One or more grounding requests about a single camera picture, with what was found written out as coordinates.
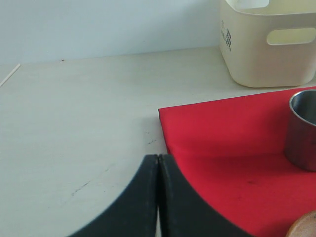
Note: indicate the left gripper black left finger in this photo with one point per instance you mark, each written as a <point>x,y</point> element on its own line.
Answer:
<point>134,212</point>

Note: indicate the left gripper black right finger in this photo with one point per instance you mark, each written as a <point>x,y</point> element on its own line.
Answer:
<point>182,211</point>

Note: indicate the red tablecloth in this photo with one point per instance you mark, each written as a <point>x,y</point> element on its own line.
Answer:
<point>231,152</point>

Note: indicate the brown wooden plate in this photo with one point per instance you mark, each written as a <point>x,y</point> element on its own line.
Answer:
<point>305,226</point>

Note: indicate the stainless steel cup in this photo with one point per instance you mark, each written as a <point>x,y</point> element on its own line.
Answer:
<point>300,142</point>

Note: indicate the cream plastic storage bin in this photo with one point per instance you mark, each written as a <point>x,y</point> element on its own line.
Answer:
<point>269,43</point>

